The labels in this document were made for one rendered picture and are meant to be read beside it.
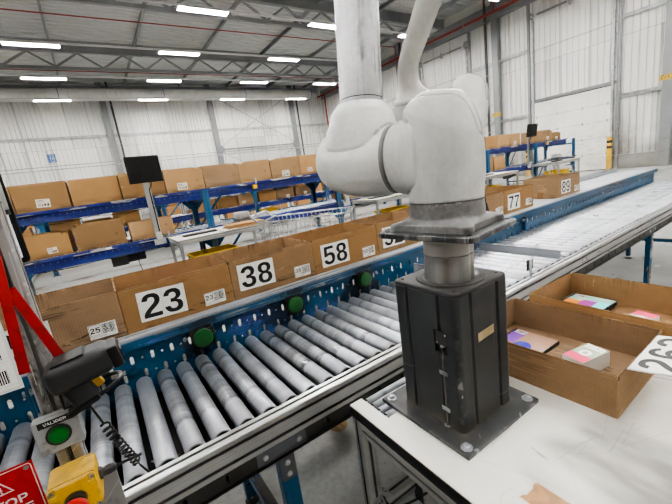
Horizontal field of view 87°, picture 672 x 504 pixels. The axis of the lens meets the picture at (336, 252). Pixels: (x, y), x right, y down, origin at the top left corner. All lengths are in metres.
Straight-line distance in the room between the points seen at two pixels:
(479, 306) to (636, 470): 0.38
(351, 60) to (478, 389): 0.77
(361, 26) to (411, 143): 0.30
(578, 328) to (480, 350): 0.50
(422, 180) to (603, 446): 0.63
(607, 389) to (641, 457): 0.13
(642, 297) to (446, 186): 0.97
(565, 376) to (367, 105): 0.76
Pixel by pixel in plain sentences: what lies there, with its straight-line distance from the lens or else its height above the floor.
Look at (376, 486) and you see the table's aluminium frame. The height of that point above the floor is 0.51.
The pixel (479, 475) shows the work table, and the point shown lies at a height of 0.75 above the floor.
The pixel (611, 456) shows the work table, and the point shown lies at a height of 0.75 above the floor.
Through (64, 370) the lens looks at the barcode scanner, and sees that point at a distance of 0.79.
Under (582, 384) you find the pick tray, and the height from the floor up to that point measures 0.80.
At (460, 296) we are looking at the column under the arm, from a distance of 0.74.
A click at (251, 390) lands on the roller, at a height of 0.75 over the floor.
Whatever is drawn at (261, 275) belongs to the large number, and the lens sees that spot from 1.54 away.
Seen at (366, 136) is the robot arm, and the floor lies 1.40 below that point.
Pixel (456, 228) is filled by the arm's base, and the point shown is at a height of 1.21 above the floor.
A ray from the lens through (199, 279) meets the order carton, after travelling 1.46.
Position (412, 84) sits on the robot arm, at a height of 1.54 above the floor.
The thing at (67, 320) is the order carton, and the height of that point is 1.00.
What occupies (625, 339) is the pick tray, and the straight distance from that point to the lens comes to 1.24.
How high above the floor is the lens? 1.34
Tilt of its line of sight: 13 degrees down
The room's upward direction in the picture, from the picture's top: 8 degrees counter-clockwise
